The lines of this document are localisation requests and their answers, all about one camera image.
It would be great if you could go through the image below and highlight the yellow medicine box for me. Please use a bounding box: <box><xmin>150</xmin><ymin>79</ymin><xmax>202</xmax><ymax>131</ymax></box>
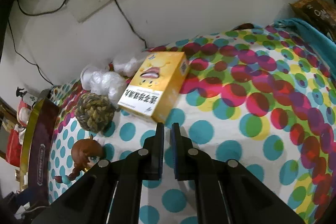
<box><xmin>118</xmin><ymin>52</ymin><xmax>189</xmax><ymax>123</ymax></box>

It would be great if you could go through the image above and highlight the brown haired doll figure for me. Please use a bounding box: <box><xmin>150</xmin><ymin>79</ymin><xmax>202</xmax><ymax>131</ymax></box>
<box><xmin>54</xmin><ymin>135</ymin><xmax>104</xmax><ymax>184</ymax></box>

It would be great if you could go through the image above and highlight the woven rope ball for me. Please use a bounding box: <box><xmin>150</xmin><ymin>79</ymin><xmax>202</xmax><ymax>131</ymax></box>
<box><xmin>75</xmin><ymin>93</ymin><xmax>116</xmax><ymax>134</ymax></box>

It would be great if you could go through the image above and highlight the clear plastic bag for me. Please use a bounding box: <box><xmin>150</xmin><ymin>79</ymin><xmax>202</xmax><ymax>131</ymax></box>
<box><xmin>80</xmin><ymin>65</ymin><xmax>127</xmax><ymax>107</ymax></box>

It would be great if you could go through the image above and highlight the gold tin box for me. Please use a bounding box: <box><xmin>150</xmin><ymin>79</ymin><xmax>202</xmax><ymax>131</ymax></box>
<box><xmin>19</xmin><ymin>98</ymin><xmax>59</xmax><ymax>206</ymax></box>

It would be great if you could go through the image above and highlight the polka dot bed sheet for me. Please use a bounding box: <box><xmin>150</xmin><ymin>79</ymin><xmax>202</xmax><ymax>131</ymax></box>
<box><xmin>49</xmin><ymin>26</ymin><xmax>335</xmax><ymax>223</ymax></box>

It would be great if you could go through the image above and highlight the red paper bag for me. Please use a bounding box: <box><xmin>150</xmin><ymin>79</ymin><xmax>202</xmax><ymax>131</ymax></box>
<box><xmin>6</xmin><ymin>100</ymin><xmax>31</xmax><ymax>167</ymax></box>

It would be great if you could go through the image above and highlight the blue cloth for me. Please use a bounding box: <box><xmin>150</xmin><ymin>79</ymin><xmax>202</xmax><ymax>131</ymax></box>
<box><xmin>273</xmin><ymin>18</ymin><xmax>336</xmax><ymax>78</ymax></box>

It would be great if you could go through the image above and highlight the brown snack packet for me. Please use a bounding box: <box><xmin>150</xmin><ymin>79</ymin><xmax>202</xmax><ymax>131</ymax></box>
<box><xmin>289</xmin><ymin>0</ymin><xmax>336</xmax><ymax>43</ymax></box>

